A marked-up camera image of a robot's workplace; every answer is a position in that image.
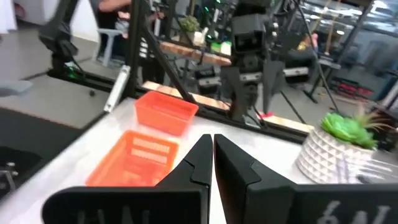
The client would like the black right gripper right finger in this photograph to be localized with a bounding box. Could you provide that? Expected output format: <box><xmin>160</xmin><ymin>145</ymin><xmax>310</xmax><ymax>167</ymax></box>
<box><xmin>213</xmin><ymin>133</ymin><xmax>398</xmax><ymax>224</ymax></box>

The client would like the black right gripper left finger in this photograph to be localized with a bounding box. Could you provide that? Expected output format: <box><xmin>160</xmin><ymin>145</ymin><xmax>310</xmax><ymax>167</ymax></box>
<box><xmin>41</xmin><ymin>133</ymin><xmax>214</xmax><ymax>224</ymax></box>

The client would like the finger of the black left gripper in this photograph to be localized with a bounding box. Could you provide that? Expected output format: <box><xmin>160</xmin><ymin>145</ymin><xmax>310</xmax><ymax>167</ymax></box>
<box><xmin>220</xmin><ymin>65</ymin><xmax>248</xmax><ymax>122</ymax></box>
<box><xmin>262</xmin><ymin>60</ymin><xmax>287</xmax><ymax>114</ymax></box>

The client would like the orange slotted plastic basket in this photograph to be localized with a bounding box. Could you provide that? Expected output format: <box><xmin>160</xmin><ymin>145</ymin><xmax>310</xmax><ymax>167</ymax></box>
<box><xmin>134</xmin><ymin>90</ymin><xmax>200</xmax><ymax>137</ymax></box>
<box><xmin>85</xmin><ymin>129</ymin><xmax>180</xmax><ymax>187</ymax></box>

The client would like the thin black strut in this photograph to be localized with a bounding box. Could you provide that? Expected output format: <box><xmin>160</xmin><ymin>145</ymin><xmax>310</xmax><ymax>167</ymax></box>
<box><xmin>292</xmin><ymin>0</ymin><xmax>340</xmax><ymax>113</ymax></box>

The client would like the wooden tabletop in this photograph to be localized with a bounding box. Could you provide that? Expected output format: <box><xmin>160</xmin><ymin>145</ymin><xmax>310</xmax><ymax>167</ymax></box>
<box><xmin>160</xmin><ymin>42</ymin><xmax>233</xmax><ymax>67</ymax></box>

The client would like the small potted green plant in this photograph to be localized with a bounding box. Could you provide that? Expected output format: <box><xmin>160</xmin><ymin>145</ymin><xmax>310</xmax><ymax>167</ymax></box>
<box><xmin>178</xmin><ymin>15</ymin><xmax>201</xmax><ymax>44</ymax></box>

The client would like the green succulent in white pot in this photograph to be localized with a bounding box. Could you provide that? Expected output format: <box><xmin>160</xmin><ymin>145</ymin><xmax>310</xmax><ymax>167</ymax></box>
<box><xmin>295</xmin><ymin>105</ymin><xmax>398</xmax><ymax>185</ymax></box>

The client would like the silver metal bar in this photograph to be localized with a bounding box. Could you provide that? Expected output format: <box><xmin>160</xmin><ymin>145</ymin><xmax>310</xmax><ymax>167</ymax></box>
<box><xmin>103</xmin><ymin>64</ymin><xmax>131</xmax><ymax>113</ymax></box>

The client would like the white stool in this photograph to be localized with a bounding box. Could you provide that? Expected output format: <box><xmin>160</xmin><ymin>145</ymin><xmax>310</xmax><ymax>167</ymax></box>
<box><xmin>93</xmin><ymin>27</ymin><xmax>124</xmax><ymax>68</ymax></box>

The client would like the person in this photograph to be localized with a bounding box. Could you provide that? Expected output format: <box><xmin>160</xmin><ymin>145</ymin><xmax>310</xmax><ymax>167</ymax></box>
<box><xmin>90</xmin><ymin>0</ymin><xmax>165</xmax><ymax>85</ymax></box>

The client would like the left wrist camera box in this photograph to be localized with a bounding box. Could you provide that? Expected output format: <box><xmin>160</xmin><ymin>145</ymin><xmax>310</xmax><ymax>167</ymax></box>
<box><xmin>231</xmin><ymin>14</ymin><xmax>269</xmax><ymax>56</ymax></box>

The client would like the black diagonal frame strut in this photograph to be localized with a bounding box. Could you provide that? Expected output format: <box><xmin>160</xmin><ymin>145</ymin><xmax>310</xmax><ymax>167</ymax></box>
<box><xmin>141</xmin><ymin>27</ymin><xmax>198</xmax><ymax>105</ymax></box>

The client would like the black frame post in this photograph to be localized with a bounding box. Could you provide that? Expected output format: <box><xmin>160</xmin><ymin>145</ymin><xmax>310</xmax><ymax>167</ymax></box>
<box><xmin>126</xmin><ymin>0</ymin><xmax>147</xmax><ymax>97</ymax></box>

